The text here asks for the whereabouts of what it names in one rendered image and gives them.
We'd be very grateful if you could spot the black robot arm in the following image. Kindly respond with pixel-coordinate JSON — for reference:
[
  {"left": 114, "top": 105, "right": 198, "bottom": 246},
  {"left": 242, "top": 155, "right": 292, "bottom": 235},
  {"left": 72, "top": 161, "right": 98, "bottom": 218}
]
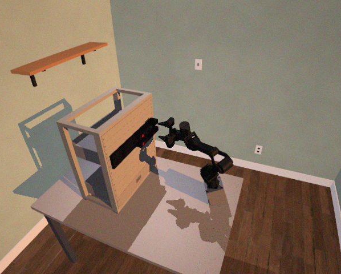
[{"left": 165, "top": 121, "right": 234, "bottom": 189}]

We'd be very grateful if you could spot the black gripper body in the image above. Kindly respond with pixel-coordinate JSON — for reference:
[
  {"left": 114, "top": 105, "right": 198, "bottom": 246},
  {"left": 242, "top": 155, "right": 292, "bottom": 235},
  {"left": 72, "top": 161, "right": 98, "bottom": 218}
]
[{"left": 166, "top": 117, "right": 181, "bottom": 141}]

